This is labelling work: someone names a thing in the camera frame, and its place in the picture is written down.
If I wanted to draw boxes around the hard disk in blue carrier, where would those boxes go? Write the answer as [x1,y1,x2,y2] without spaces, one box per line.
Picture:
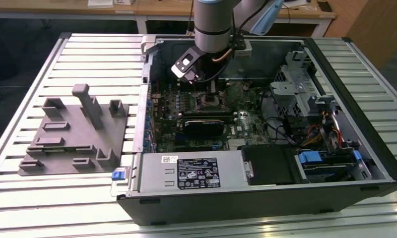
[295,148,362,184]

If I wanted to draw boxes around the CPU socket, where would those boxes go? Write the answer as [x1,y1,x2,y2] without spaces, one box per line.
[194,90,231,112]

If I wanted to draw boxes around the grey power supply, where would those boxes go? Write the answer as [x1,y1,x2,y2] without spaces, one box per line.
[138,151,250,193]

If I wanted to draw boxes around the black silver PC case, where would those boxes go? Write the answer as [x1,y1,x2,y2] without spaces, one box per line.
[115,34,397,226]

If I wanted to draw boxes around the green RAM stick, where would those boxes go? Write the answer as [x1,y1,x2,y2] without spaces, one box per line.
[42,147,80,152]

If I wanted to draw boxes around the black graphics card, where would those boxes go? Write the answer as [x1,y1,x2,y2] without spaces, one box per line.
[183,119,227,136]

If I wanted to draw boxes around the grey parts rack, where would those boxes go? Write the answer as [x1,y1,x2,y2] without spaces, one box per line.
[16,83,131,177]

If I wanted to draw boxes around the blue case latch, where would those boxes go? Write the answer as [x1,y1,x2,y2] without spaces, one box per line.
[111,167,127,180]

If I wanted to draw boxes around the wooden cabinet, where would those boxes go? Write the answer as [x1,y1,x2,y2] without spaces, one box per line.
[326,0,397,70]

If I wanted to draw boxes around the silver chipset heatsink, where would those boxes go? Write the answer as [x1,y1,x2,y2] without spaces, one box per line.
[228,138,248,149]

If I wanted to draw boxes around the wooden desk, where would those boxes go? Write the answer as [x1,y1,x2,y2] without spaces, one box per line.
[0,0,339,35]

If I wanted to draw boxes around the yellow red power wires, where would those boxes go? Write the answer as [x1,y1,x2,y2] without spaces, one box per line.
[300,123,344,149]

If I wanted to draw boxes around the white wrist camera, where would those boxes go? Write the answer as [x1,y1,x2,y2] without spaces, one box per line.
[171,47,204,84]

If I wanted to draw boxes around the green motherboard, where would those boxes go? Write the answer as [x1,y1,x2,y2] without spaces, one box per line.
[151,79,276,153]

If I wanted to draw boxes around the black drive bay cover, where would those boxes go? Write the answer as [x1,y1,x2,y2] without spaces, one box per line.
[242,145,306,186]

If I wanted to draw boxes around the silver drive cage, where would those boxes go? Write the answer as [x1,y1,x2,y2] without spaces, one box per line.
[270,51,335,117]

